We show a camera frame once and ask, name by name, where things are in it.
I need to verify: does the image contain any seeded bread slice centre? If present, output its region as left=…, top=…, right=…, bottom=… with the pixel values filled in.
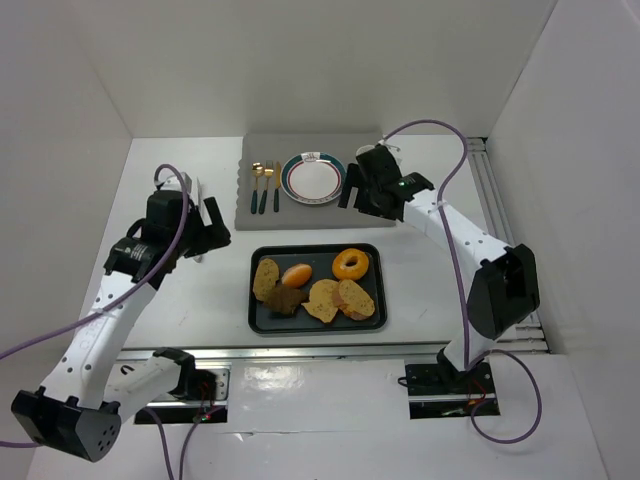
left=302, top=279, right=339, bottom=324

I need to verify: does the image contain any dark brown bread piece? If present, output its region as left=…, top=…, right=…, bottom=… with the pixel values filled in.
left=264, top=284, right=309, bottom=317

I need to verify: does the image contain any gold knife green handle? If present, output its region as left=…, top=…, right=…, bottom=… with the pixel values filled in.
left=273, top=162, right=282, bottom=213

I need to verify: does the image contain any seeded bread slice right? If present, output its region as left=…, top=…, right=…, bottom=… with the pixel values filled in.
left=332, top=280, right=376, bottom=321

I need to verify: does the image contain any aluminium rail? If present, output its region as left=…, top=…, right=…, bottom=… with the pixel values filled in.
left=468, top=138, right=549, bottom=354
left=118, top=339, right=549, bottom=362

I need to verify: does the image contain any grey placemat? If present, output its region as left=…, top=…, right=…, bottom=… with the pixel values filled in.
left=234, top=130, right=394, bottom=231

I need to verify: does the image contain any seeded bread slice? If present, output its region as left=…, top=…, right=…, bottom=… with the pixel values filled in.
left=302, top=279, right=339, bottom=324
left=252, top=258, right=280, bottom=302
left=332, top=280, right=376, bottom=321

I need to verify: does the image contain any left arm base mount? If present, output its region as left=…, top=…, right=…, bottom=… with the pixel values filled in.
left=134, top=368, right=230, bottom=425

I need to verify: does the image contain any orange glazed donut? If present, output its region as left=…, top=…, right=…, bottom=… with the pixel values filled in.
left=332, top=248, right=369, bottom=281

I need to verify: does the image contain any black tray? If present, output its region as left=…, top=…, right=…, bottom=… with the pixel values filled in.
left=248, top=243, right=387, bottom=336

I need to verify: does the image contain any aluminium rail right side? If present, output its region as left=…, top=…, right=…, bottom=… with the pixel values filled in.
left=468, top=138, right=549, bottom=354

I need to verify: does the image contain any gold spoon green handle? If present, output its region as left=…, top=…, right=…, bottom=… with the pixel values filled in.
left=250, top=162, right=264, bottom=214

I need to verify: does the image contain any white plate teal red rim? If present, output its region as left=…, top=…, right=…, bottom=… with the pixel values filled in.
left=281, top=152, right=347, bottom=206

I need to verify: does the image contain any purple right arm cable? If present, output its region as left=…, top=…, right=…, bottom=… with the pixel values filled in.
left=379, top=118, right=543, bottom=444

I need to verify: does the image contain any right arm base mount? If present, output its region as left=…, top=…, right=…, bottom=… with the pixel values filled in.
left=397, top=362, right=500, bottom=420

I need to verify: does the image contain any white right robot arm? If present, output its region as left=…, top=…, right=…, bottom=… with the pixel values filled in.
left=339, top=144, right=540, bottom=381

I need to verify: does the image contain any seeded bread slice left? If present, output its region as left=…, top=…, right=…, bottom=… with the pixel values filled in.
left=252, top=258, right=280, bottom=302

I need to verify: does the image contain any small orange bread roll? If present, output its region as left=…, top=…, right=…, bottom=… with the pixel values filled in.
left=281, top=263, right=313, bottom=289

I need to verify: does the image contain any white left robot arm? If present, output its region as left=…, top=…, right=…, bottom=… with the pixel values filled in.
left=11, top=189, right=231, bottom=462

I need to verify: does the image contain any gold fork green handle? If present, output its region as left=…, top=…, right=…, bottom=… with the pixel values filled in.
left=258, top=161, right=274, bottom=214

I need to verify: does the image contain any aluminium rail front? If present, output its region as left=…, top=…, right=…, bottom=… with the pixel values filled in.
left=118, top=339, right=549, bottom=362

